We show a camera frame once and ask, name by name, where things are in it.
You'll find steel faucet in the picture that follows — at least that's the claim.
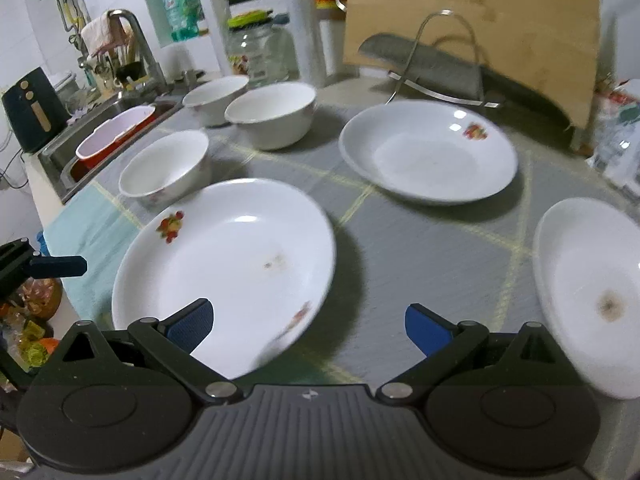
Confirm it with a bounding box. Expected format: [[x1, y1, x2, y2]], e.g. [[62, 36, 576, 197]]
[[106, 8, 167, 93]]

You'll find green detergent bottle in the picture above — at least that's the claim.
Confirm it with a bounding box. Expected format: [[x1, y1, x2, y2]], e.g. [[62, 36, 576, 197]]
[[159, 0, 202, 44]]

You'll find black utensil cup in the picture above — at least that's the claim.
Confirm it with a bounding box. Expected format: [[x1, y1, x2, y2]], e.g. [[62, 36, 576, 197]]
[[115, 60, 146, 84]]

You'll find white paper roll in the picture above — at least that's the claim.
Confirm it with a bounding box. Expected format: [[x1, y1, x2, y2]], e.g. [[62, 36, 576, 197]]
[[195, 0, 235, 77]]

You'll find white printed plastic bag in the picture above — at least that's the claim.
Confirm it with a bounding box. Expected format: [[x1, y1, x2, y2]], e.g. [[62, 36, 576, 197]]
[[586, 77, 640, 192]]

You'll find glass jar with green lid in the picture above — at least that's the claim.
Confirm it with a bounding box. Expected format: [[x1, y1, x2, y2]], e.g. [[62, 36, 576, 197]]
[[224, 9, 297, 89]]

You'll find grey checked mat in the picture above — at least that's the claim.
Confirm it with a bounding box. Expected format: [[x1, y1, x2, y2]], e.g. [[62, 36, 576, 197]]
[[94, 95, 618, 403]]

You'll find steel sink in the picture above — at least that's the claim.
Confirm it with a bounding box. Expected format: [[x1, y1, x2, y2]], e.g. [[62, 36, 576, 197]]
[[38, 87, 182, 206]]

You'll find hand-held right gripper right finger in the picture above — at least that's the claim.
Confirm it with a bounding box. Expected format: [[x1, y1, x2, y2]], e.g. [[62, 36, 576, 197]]
[[375, 303, 568, 406]]

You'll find pink white rag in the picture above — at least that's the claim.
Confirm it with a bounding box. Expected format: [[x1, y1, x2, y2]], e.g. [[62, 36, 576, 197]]
[[80, 12, 134, 56]]

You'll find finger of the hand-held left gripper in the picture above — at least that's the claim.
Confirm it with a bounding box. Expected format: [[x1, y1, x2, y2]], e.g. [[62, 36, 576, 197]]
[[29, 254, 88, 279]]

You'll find black air fryer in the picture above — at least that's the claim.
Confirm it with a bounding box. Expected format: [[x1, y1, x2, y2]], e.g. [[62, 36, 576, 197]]
[[1, 66, 69, 155]]

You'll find red basin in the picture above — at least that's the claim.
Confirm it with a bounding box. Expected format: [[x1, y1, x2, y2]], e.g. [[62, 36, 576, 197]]
[[75, 104, 157, 171]]

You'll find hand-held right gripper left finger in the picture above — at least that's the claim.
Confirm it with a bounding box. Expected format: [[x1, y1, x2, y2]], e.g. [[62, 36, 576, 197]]
[[56, 298, 245, 406]]

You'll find white floral bowl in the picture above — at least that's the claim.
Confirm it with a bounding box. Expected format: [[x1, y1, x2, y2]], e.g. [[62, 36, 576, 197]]
[[182, 75, 250, 128], [118, 129, 210, 209], [224, 82, 318, 151]]

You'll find steel cleaver knife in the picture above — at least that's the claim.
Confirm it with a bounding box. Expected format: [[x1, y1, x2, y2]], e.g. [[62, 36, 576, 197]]
[[357, 32, 572, 134]]

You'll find white container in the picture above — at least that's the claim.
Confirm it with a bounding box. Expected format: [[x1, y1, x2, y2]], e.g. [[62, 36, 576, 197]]
[[52, 71, 79, 107]]

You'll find wooden cutting board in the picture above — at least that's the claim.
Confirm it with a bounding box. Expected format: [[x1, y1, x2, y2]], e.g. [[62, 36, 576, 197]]
[[336, 0, 601, 154]]

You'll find brown snack bag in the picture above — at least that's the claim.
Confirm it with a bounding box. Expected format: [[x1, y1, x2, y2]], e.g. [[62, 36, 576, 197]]
[[19, 277, 64, 322]]

